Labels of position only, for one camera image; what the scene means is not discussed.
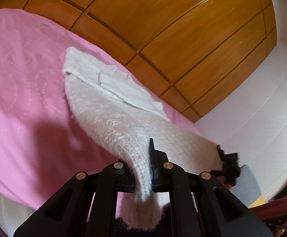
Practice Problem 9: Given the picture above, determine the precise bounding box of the white knitted sweater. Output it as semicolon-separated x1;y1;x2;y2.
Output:
62;47;222;229

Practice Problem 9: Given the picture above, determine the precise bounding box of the pink bedspread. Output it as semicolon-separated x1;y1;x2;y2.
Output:
0;8;201;210

